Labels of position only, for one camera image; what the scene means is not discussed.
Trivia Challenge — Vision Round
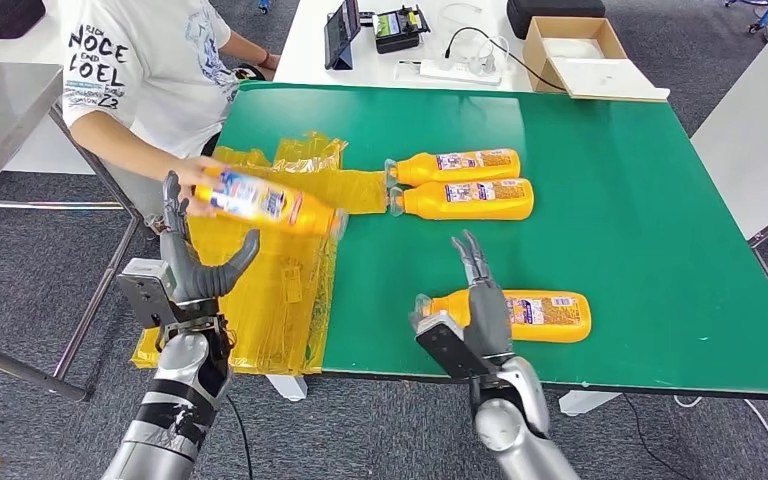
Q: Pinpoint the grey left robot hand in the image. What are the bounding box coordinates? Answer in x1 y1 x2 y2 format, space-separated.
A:
159 170 261 307

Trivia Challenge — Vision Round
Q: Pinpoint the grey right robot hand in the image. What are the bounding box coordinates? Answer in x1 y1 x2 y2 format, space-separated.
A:
450 229 515 363

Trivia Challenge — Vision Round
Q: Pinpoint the person's right hand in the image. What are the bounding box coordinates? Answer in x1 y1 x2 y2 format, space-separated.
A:
171 156 226 219

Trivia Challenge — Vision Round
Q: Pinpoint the orange bottle with clear cap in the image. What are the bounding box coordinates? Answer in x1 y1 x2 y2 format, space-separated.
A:
383 148 522 189
413 288 593 345
389 177 536 222
193 165 350 240

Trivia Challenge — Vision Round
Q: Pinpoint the white table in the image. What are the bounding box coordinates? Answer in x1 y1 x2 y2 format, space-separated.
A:
688 9 768 349
269 0 538 94
0 0 188 221

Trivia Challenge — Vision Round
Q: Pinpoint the black tablet on stand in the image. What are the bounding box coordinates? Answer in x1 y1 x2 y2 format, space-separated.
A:
324 0 363 72

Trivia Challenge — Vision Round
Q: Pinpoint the yellow plastic film sheet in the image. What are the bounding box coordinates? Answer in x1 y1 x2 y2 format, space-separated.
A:
130 131 389 377

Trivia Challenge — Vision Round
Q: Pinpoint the person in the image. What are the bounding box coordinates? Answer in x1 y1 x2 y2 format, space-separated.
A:
59 0 281 220

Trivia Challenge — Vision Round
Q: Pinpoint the black handheld device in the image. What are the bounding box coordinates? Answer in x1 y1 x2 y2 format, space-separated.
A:
371 5 432 56

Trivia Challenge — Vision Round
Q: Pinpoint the white power strip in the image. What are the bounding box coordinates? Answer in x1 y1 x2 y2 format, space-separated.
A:
395 56 503 87

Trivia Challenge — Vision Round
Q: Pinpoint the green topped table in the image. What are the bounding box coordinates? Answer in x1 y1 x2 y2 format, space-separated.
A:
130 80 768 419

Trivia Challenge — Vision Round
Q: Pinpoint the steel table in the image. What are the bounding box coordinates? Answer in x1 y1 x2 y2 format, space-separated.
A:
0 61 145 403

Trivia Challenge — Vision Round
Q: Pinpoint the black bag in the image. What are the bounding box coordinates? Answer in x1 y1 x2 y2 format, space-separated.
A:
0 0 47 50

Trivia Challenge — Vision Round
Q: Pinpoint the open cardboard box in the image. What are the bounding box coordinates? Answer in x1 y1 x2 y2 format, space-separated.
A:
523 16 671 104

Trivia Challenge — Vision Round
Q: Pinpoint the black case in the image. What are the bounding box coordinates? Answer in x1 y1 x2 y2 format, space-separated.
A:
506 0 607 41

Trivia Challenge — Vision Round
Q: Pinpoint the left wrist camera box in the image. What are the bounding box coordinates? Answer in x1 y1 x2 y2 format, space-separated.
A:
116 258 179 331

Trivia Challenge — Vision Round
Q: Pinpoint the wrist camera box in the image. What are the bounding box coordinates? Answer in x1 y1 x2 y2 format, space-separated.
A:
409 311 499 381
116 258 179 331

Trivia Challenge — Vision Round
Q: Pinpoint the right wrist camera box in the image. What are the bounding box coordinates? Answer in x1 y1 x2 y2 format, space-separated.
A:
409 311 499 381

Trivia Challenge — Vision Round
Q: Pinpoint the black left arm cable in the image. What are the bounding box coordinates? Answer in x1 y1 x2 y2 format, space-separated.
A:
224 394 257 480

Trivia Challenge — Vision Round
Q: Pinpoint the black floor cable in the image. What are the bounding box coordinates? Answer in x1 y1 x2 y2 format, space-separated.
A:
622 395 687 480

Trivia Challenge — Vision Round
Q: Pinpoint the black power cable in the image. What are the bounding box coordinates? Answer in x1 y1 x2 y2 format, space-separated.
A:
443 26 568 94

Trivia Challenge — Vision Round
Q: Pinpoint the white floor cable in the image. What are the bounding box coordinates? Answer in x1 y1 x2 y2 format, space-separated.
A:
672 395 768 453

